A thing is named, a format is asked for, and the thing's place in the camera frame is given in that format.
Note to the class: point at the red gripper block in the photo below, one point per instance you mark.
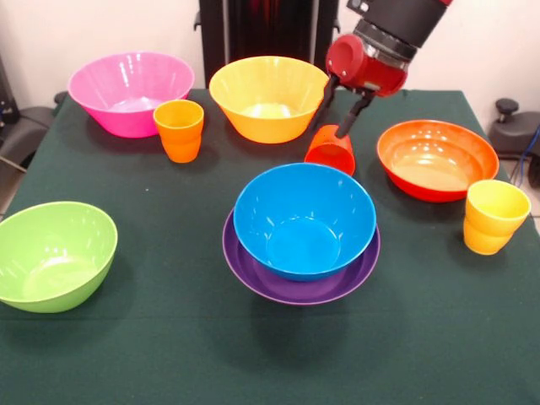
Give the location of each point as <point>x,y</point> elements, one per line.
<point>363,67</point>

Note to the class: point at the red-orange cup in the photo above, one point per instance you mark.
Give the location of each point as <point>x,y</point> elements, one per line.
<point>331,154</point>

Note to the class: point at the blue bowl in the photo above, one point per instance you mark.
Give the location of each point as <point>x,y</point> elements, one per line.
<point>304,219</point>

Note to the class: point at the purple bowl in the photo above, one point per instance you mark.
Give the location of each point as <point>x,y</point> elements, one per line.
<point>295,293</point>

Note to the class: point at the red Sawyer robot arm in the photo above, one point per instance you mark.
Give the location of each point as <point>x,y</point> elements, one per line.
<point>396,21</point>

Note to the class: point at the large yellow-orange bowl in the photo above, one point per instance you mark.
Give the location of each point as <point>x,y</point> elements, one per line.
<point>270,93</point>

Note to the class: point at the shallow red-orange bowl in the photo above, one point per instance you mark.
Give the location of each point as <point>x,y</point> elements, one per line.
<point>439,160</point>

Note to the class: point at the orange cup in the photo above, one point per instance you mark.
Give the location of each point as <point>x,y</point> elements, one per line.
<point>179,135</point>

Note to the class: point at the yellow cup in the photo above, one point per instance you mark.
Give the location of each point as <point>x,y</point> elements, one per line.
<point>493,219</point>

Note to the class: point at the large pink bowl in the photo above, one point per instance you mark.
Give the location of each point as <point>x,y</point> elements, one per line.
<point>126,80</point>

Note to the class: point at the dark green tablecloth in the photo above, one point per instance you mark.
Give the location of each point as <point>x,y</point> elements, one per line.
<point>337,346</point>

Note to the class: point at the green bowl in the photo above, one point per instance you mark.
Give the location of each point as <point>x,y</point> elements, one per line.
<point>55,257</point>

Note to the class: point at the black device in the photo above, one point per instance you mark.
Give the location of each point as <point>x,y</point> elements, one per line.
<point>6,97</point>

